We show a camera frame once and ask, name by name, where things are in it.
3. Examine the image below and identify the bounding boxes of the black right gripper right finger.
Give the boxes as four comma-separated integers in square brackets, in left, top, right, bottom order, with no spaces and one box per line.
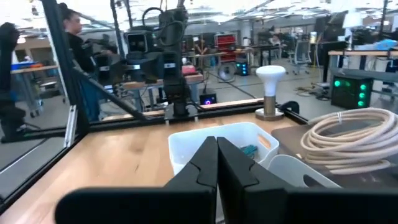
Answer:
[217,136,398,224]

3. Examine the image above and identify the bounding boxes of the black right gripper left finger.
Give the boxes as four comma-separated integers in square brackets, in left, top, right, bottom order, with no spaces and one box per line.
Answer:
[55,136,218,224]

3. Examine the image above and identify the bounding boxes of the teal braided cable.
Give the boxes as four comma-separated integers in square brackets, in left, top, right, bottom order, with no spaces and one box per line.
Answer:
[239,144,259,159]

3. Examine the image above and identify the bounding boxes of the gray plastic bin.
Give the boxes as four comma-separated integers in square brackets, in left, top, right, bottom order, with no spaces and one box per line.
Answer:
[267,154,342,189]

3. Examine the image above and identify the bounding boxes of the beige cable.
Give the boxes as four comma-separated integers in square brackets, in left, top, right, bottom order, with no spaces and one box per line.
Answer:
[300,107,398,162]
[323,158,393,175]
[300,124,398,166]
[271,119,398,191]

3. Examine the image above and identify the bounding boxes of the white plastic bin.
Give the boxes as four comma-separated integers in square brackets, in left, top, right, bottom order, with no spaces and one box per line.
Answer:
[167,121,280,175]

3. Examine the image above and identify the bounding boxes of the standing person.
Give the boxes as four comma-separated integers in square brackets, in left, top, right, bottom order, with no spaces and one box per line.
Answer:
[58,2,106,122]

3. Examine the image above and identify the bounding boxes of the small box purple light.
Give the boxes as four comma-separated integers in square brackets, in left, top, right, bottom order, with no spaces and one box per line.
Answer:
[199,92,218,106]

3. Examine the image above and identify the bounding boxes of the round floor fan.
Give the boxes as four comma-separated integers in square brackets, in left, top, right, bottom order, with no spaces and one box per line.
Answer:
[216,61,238,83]

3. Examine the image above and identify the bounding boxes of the red tool cabinet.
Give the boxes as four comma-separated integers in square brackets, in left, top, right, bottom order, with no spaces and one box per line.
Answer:
[213,33,239,63]

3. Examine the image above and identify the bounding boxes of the black computer blue lights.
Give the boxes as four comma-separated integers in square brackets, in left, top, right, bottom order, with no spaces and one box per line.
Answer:
[235,61,249,77]

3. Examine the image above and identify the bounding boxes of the white tape roll stand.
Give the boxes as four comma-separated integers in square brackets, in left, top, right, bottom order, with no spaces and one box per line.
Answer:
[254,64,286,122]

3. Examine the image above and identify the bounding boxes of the distant seated person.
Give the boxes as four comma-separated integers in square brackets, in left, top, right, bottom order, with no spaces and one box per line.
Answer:
[269,33,282,47]

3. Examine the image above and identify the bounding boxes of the black upright background machine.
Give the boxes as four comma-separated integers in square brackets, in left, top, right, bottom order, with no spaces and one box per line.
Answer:
[0,22,28,143]

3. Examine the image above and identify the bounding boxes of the black computer green lights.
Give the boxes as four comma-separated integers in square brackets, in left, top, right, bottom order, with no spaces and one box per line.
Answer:
[330,73,374,110]

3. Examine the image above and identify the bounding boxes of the gray office chair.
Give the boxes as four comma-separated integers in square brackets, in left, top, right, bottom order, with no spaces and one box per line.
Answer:
[288,40,313,76]

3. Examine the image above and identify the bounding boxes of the wooden workbench black legs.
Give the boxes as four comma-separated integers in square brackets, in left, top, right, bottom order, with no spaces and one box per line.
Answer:
[328,49,398,94]

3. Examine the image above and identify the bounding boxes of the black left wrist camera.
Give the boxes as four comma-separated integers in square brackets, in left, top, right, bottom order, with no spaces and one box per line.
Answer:
[124,29,154,54]

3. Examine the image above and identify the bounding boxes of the black aluminium frame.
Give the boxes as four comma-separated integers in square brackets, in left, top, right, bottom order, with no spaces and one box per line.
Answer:
[0,0,312,215]

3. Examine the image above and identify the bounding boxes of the black cable clamp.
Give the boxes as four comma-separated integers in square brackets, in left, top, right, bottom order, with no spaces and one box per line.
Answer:
[278,100,301,116]

